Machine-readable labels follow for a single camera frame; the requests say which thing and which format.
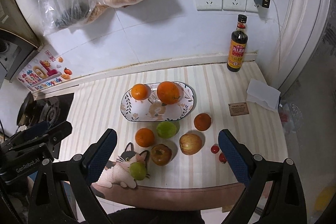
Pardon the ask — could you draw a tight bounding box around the person's dark clothing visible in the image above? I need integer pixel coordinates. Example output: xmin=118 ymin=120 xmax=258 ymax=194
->
xmin=107 ymin=209 xmax=206 ymax=224

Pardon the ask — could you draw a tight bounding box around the dark reddish orange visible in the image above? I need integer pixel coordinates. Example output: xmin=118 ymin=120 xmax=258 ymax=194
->
xmin=194 ymin=113 xmax=212 ymax=131

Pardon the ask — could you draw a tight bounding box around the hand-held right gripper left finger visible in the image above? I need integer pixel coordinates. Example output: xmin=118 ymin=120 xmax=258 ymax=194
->
xmin=26 ymin=128 xmax=118 ymax=224

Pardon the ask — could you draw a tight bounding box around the clear bag with dark contents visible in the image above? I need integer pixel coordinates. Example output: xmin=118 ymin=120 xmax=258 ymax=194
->
xmin=38 ymin=0 xmax=105 ymax=36

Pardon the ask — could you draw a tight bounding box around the metal range hood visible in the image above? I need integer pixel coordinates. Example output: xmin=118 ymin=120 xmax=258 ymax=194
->
xmin=0 ymin=27 xmax=40 ymax=83

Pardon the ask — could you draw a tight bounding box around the oval floral ceramic plate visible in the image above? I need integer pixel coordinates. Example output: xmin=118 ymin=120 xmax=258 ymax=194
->
xmin=121 ymin=82 xmax=196 ymax=123

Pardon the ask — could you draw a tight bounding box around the green round fruit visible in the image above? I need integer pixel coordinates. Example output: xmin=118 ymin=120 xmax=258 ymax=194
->
xmin=156 ymin=121 xmax=180 ymax=139
xmin=129 ymin=162 xmax=147 ymax=181

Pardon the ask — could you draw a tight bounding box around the yellow-red apple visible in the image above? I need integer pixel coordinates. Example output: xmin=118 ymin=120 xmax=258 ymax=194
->
xmin=179 ymin=133 xmax=203 ymax=156

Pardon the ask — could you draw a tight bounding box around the dark red apple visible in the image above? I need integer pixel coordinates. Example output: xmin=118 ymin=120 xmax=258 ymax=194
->
xmin=150 ymin=144 xmax=173 ymax=166

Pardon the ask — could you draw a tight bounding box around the black gas stove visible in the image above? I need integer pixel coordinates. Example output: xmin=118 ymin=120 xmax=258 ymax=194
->
xmin=15 ymin=92 xmax=75 ymax=159

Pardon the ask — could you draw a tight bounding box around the large orange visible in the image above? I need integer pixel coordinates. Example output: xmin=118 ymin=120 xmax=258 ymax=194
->
xmin=157 ymin=81 xmax=182 ymax=105

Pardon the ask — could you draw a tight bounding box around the small brown paper card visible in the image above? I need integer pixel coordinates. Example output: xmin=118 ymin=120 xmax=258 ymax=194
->
xmin=229 ymin=102 xmax=249 ymax=117

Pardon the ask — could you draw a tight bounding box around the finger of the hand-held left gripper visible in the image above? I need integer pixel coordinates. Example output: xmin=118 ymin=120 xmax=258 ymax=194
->
xmin=8 ymin=121 xmax=73 ymax=147
xmin=13 ymin=121 xmax=50 ymax=139

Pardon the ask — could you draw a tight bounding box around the colourful cartoon wall sticker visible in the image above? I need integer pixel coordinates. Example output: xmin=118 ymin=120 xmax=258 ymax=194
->
xmin=17 ymin=49 xmax=73 ymax=92

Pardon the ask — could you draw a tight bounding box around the white folded tissue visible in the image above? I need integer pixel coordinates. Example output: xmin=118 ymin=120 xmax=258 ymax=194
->
xmin=246 ymin=78 xmax=281 ymax=111

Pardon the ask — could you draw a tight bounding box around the small orange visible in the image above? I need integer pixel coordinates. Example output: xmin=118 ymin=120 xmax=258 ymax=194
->
xmin=135 ymin=128 xmax=155 ymax=148
xmin=131 ymin=84 xmax=149 ymax=100

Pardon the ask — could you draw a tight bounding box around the cat sticker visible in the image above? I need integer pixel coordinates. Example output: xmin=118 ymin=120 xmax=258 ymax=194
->
xmin=96 ymin=142 xmax=151 ymax=189

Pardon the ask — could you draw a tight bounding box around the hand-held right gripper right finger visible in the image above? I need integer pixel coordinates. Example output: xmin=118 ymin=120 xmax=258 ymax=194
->
xmin=218 ymin=128 xmax=307 ymax=224

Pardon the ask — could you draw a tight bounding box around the dark soy sauce bottle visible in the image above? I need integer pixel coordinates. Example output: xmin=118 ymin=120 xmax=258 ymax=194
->
xmin=227 ymin=14 xmax=249 ymax=73

